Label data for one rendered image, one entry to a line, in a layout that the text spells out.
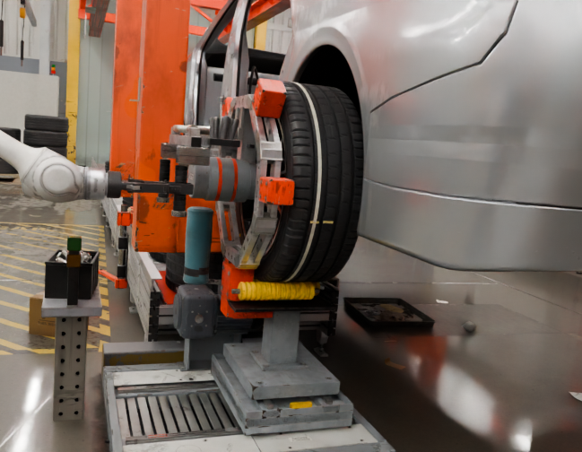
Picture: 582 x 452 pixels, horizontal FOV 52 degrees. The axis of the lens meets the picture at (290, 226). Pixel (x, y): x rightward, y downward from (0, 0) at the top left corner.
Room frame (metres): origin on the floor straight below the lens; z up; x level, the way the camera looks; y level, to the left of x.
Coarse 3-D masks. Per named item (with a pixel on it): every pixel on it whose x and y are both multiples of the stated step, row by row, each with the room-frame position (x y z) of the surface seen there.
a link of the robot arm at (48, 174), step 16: (0, 144) 1.40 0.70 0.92; (16, 144) 1.41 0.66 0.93; (16, 160) 1.40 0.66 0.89; (32, 160) 1.40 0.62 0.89; (48, 160) 1.39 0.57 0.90; (64, 160) 1.40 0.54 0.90; (32, 176) 1.39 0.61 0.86; (48, 176) 1.36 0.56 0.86; (64, 176) 1.38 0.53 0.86; (80, 176) 1.43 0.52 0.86; (48, 192) 1.37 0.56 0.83; (64, 192) 1.38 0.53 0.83
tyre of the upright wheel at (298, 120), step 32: (288, 96) 1.79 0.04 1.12; (320, 96) 1.84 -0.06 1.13; (288, 128) 1.74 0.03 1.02; (320, 128) 1.74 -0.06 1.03; (352, 128) 1.78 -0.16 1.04; (288, 160) 1.72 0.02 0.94; (352, 160) 1.74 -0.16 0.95; (320, 192) 1.68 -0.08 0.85; (352, 192) 1.72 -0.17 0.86; (288, 224) 1.68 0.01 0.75; (320, 224) 1.71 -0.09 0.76; (352, 224) 1.73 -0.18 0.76; (288, 256) 1.72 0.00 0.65; (320, 256) 1.76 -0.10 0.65
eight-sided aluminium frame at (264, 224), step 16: (240, 96) 1.94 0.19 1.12; (256, 128) 1.74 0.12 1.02; (272, 128) 1.75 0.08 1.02; (256, 144) 1.72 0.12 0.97; (272, 144) 1.70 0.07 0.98; (272, 160) 1.69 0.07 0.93; (256, 176) 1.71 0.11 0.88; (272, 176) 1.71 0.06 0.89; (256, 192) 1.70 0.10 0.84; (224, 208) 2.15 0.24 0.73; (256, 208) 1.69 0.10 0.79; (272, 208) 1.70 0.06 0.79; (224, 224) 2.08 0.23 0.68; (256, 224) 1.68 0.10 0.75; (272, 224) 1.70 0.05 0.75; (224, 240) 2.04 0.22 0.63; (240, 256) 1.82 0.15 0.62; (256, 256) 1.80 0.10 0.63
